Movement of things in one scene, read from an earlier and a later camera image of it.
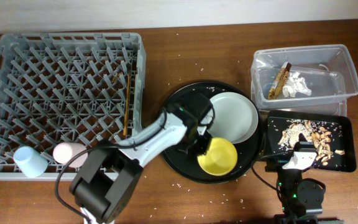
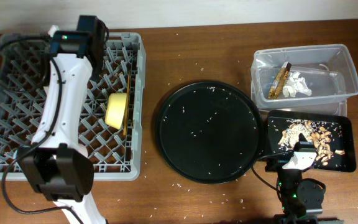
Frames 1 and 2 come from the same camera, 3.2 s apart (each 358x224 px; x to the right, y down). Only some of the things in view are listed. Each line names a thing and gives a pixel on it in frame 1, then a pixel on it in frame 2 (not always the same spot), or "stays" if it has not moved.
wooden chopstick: (127, 104) stays
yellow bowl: (220, 158) → (115, 109)
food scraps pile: (319, 136) stays
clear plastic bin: (327, 70) stays
